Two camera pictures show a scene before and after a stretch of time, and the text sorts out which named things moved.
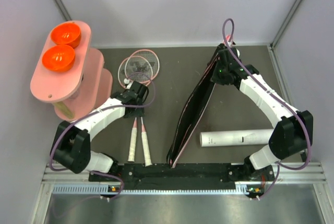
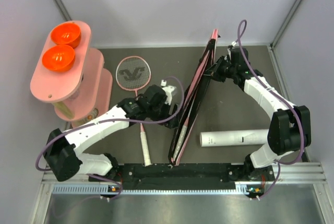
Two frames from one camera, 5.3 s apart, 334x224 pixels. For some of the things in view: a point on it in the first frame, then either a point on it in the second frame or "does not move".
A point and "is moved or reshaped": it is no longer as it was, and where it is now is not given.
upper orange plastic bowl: x=66 y=34 does not move
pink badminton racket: x=137 y=68 → x=182 y=135
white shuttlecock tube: x=235 y=138 does not move
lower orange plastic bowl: x=59 y=58 does not move
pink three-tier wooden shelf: x=69 y=73 does not move
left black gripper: x=139 y=113 → x=175 y=107
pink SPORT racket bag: x=192 y=109 is moved or reshaped
